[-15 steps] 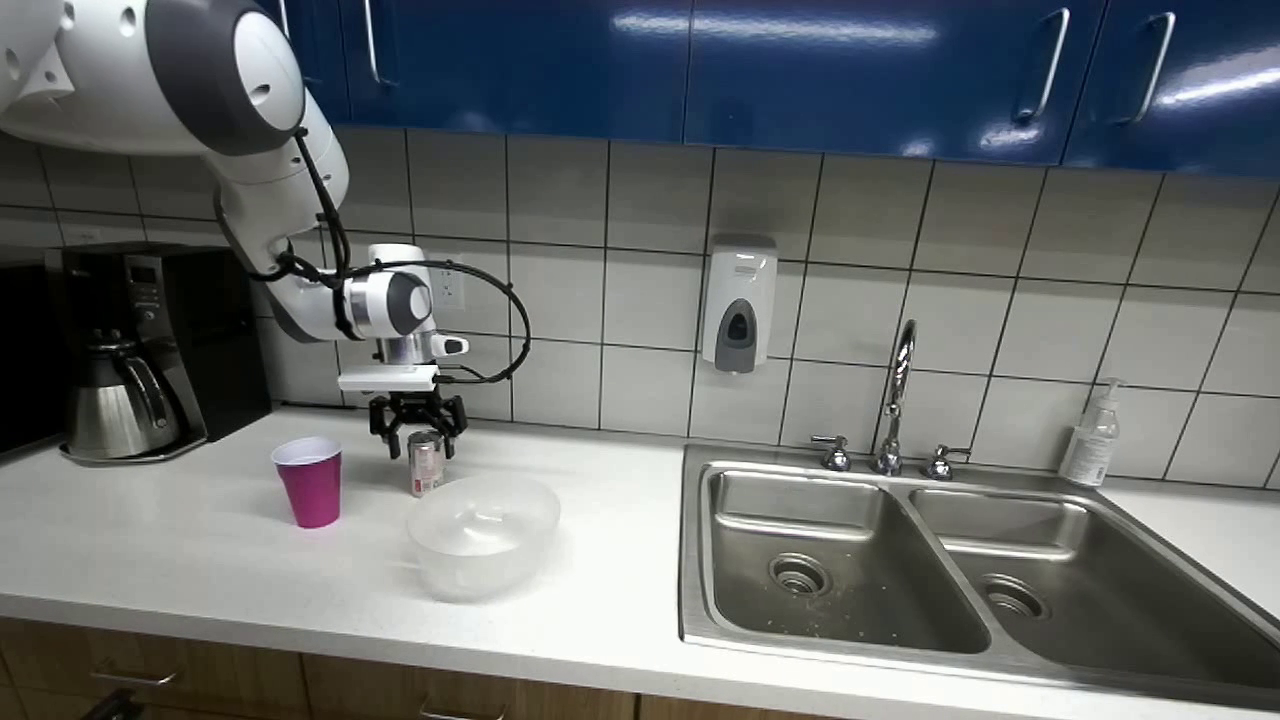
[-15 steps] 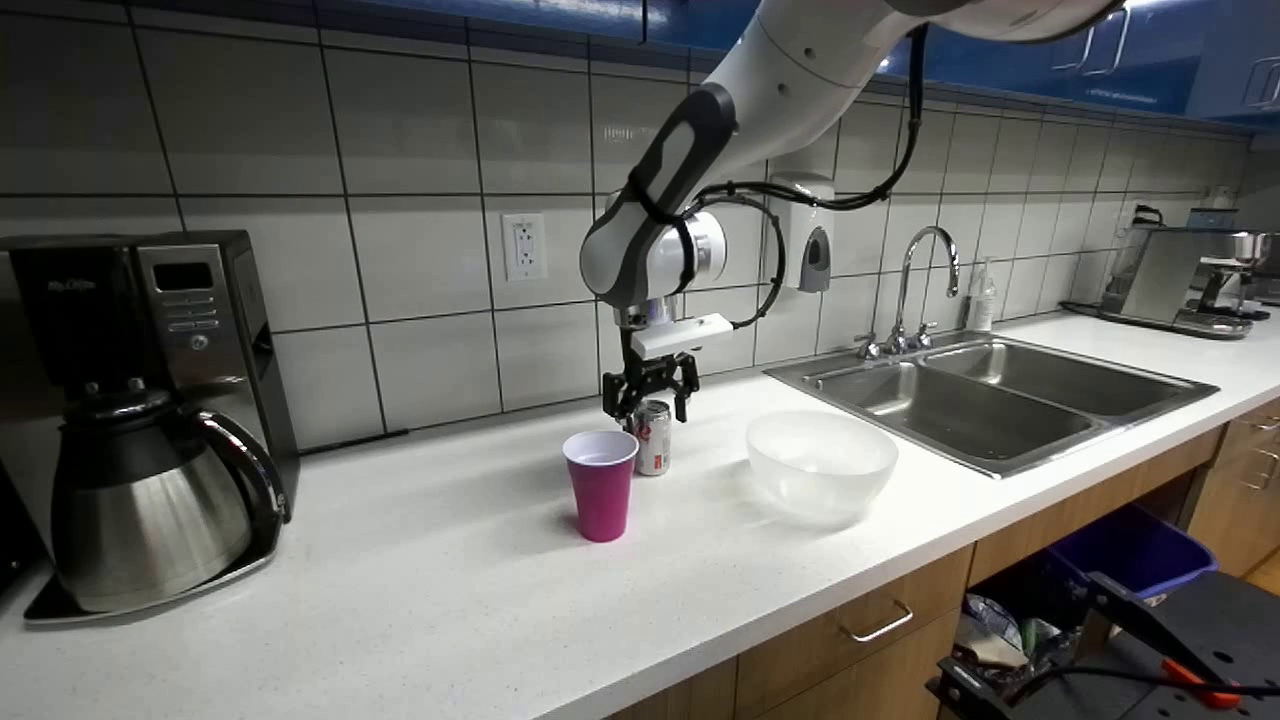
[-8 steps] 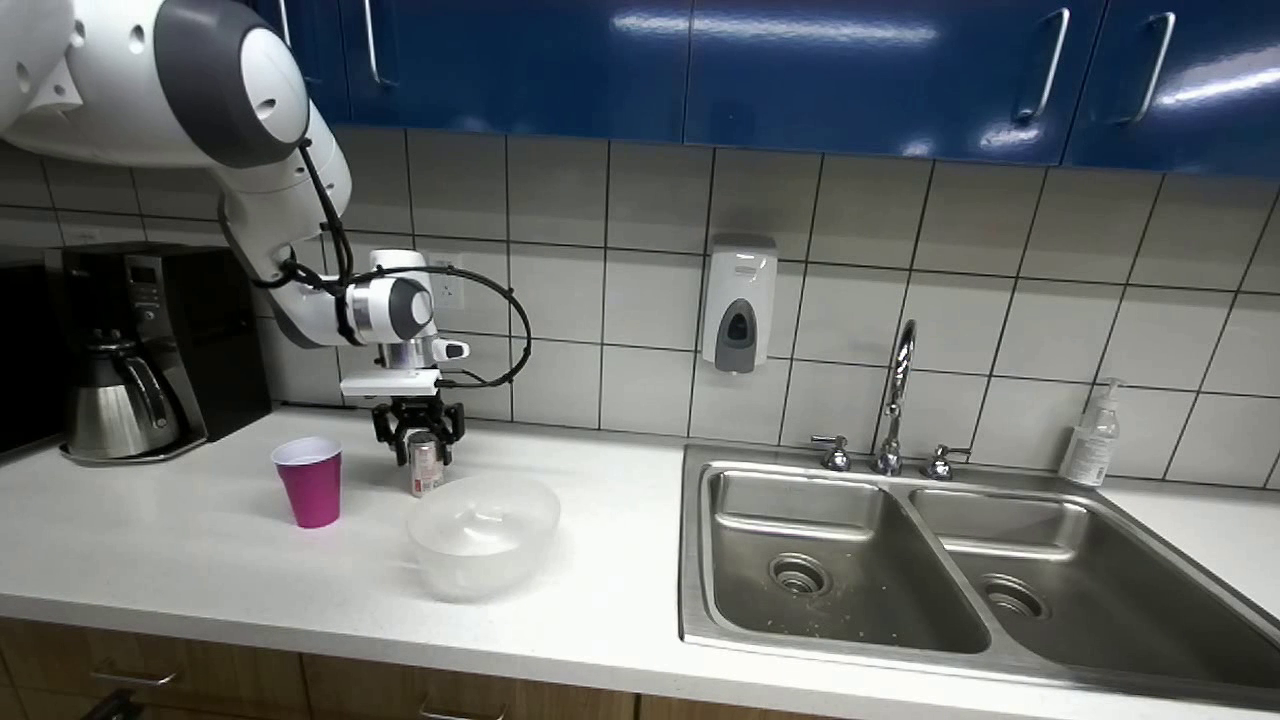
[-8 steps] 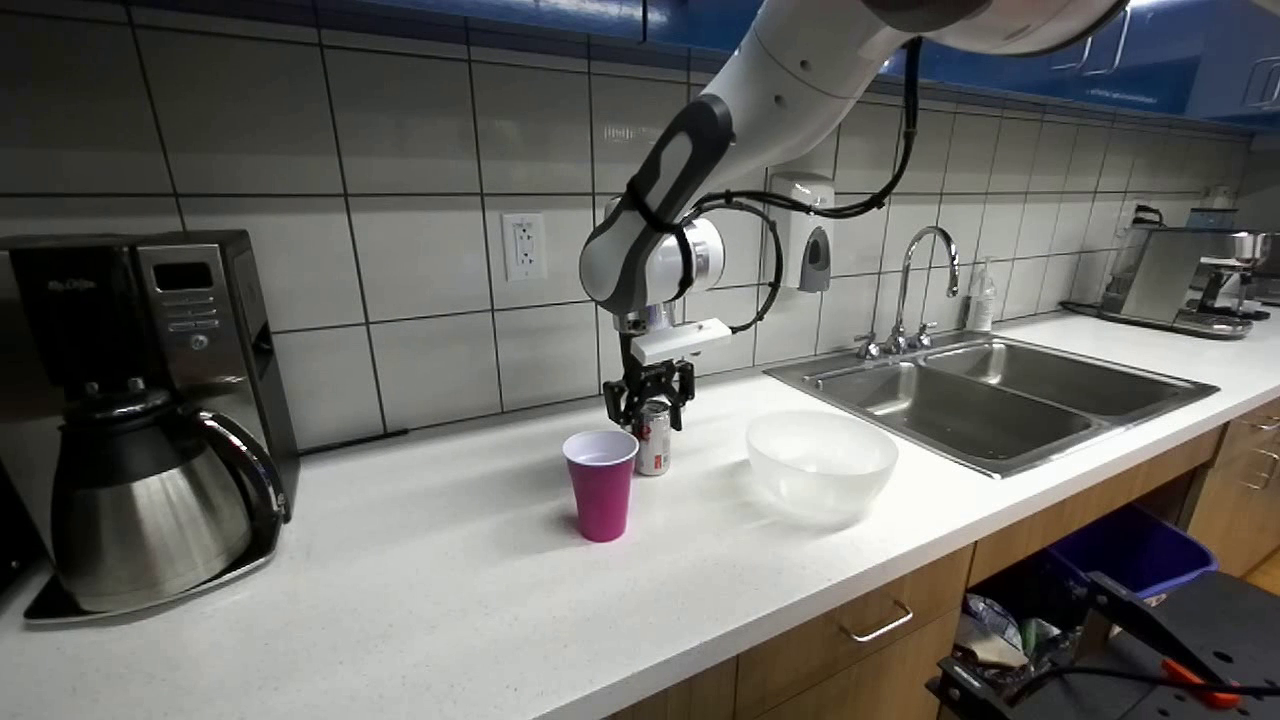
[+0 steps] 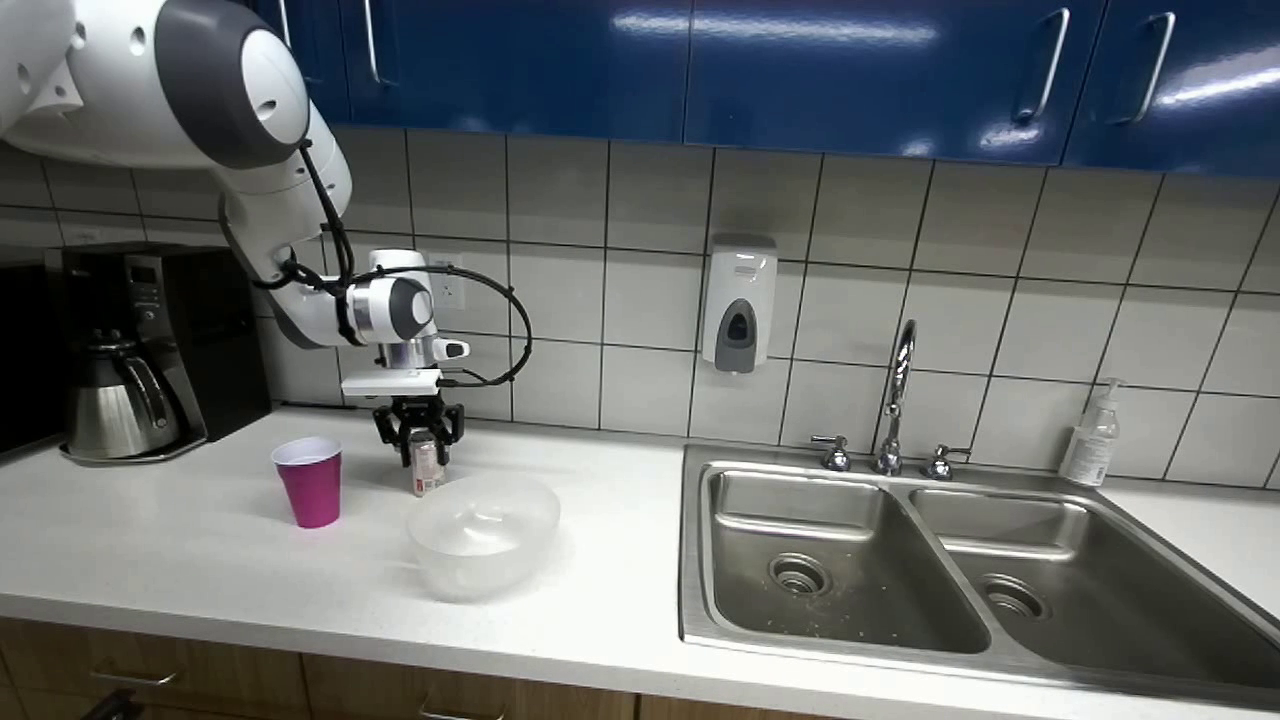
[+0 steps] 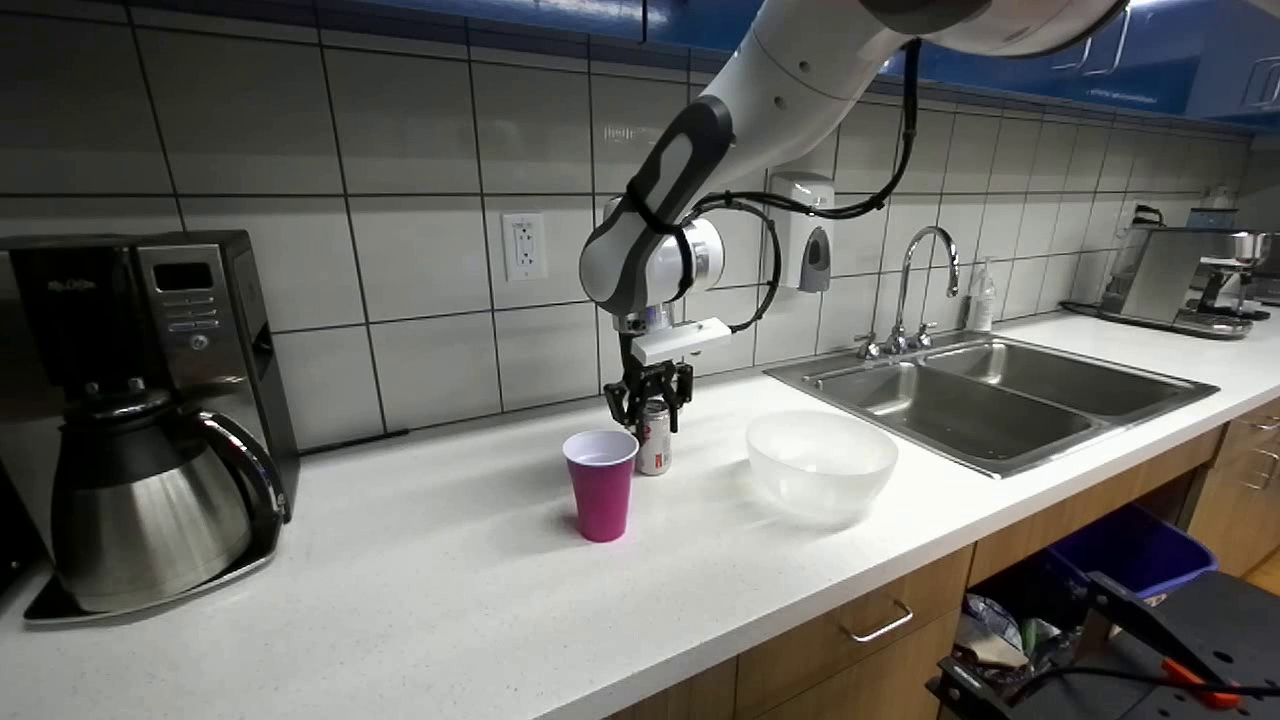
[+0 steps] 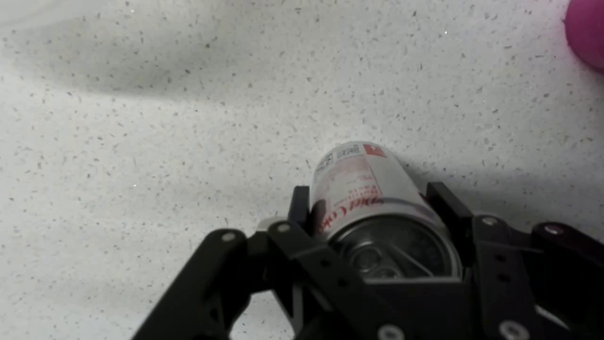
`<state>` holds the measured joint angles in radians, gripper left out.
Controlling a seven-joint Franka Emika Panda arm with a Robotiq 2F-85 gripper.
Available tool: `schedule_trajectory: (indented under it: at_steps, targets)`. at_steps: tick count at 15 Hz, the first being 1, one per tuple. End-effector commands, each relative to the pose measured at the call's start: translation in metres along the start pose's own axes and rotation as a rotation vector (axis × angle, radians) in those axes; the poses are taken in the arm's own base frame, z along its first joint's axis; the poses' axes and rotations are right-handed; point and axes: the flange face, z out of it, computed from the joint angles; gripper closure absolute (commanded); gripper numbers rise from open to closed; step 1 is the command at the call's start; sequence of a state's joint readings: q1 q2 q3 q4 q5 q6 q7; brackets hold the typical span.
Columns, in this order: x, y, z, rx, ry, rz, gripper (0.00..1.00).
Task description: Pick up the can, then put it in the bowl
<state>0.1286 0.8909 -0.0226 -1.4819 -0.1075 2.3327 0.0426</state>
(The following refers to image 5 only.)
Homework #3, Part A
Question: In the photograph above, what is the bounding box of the silver cabinet door handle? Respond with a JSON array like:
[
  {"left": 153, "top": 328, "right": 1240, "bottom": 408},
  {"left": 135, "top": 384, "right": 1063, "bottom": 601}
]
[
  {"left": 1128, "top": 7, "right": 1185, "bottom": 133},
  {"left": 1013, "top": 3, "right": 1075, "bottom": 133},
  {"left": 356, "top": 0, "right": 393, "bottom": 87}
]

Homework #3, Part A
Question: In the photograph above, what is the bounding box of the stainless steel coffee carafe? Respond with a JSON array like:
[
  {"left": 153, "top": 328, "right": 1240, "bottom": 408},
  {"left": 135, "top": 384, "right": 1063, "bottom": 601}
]
[{"left": 64, "top": 330, "right": 185, "bottom": 464}]

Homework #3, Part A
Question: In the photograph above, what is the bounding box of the black countertop appliance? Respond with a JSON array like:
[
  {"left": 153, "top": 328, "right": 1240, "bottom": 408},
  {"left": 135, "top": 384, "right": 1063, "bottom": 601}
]
[{"left": 0, "top": 258, "right": 71, "bottom": 461}]

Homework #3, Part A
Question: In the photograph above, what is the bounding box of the stainless steel double sink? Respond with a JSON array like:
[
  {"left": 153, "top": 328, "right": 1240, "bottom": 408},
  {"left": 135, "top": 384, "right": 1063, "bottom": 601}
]
[{"left": 675, "top": 443, "right": 1280, "bottom": 710}]

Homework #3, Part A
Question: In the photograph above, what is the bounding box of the blue upper cabinet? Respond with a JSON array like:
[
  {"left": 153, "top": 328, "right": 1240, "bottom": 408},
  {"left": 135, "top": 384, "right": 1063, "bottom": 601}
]
[{"left": 238, "top": 0, "right": 1280, "bottom": 185}]

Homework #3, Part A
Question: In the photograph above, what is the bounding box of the chrome faucet handle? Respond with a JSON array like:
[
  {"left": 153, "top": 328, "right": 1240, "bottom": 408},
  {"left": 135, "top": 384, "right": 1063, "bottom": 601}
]
[
  {"left": 922, "top": 439, "right": 978, "bottom": 485},
  {"left": 812, "top": 430, "right": 860, "bottom": 477}
]

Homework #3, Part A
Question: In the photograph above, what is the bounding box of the pink plastic cup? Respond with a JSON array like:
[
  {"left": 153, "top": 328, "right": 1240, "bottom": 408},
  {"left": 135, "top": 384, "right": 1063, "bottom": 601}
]
[{"left": 268, "top": 437, "right": 348, "bottom": 532}]

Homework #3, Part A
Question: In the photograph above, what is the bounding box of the silver red soda can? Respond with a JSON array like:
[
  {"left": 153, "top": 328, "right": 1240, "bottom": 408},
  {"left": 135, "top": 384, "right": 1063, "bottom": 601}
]
[{"left": 405, "top": 430, "right": 452, "bottom": 498}]

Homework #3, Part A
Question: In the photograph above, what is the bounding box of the black coffee maker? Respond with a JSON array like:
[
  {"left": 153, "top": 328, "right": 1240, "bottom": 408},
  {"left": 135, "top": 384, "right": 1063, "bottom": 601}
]
[{"left": 45, "top": 245, "right": 275, "bottom": 466}]

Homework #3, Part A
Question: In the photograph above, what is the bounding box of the white wall soap dispenser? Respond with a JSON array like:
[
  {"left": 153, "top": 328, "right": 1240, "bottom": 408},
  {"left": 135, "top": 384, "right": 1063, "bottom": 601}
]
[{"left": 698, "top": 234, "right": 780, "bottom": 378}]

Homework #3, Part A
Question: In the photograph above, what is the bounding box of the translucent plastic bowl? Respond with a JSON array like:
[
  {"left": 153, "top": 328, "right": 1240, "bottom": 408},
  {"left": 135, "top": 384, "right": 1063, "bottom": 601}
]
[{"left": 405, "top": 471, "right": 570, "bottom": 602}]

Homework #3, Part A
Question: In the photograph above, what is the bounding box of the wooden base cabinet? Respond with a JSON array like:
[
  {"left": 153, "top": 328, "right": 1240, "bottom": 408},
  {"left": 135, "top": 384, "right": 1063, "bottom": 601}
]
[{"left": 0, "top": 612, "right": 832, "bottom": 720}]

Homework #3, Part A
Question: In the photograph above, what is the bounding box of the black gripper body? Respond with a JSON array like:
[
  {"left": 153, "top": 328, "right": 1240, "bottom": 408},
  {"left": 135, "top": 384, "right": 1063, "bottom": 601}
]
[{"left": 369, "top": 390, "right": 468, "bottom": 446}]

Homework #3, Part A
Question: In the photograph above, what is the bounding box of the chrome gooseneck faucet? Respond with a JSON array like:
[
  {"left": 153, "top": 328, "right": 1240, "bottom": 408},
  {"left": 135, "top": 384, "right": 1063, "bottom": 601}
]
[{"left": 870, "top": 316, "right": 926, "bottom": 479}]

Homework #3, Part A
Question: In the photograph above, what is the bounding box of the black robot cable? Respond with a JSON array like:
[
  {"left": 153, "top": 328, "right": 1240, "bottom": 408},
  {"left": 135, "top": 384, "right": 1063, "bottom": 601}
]
[{"left": 218, "top": 126, "right": 540, "bottom": 390}]

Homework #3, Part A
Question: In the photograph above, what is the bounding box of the clear plastic soap bottle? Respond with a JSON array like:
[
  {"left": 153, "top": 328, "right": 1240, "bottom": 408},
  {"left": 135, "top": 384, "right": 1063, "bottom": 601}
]
[{"left": 1056, "top": 376, "right": 1123, "bottom": 491}]

